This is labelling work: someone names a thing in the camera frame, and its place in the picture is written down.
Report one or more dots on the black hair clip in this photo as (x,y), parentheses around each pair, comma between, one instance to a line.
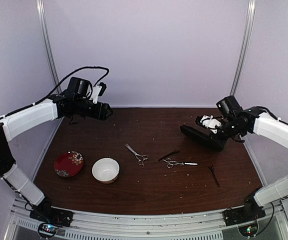
(211,168)
(169,154)

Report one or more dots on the black zip tool case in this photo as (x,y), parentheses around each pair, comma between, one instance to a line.
(194,135)

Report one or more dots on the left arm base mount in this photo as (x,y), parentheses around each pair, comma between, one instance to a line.
(51,218)

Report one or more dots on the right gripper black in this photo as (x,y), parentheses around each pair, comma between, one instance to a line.
(220,143)

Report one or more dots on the left aluminium frame post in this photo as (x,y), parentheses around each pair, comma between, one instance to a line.
(46,39)

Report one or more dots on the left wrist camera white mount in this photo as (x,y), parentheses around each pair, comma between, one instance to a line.
(97,92)

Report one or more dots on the right aluminium frame post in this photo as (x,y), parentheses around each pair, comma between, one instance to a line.
(248,29)

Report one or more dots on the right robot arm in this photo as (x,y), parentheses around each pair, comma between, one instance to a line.
(269,158)

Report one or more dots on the silver thinning scissors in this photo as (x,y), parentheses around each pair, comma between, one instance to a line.
(140,157)

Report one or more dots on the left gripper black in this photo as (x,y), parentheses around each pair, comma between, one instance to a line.
(101,113)

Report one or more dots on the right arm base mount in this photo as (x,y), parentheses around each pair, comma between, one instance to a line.
(245,217)

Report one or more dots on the black hair clip right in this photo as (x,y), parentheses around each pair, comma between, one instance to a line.
(211,168)

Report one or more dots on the aluminium front rail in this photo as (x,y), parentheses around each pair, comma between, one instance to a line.
(209,225)

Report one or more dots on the red floral plate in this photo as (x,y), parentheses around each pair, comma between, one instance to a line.
(68,164)

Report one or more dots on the black hair clip centre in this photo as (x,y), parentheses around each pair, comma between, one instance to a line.
(169,154)

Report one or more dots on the white ceramic bowl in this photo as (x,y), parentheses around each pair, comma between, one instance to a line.
(106,170)

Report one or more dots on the aluminium frame post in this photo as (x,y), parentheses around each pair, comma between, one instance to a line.
(248,29)
(46,39)

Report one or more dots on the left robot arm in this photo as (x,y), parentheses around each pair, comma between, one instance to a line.
(80,98)

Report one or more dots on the silver straight scissors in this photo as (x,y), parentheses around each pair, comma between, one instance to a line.
(172,163)

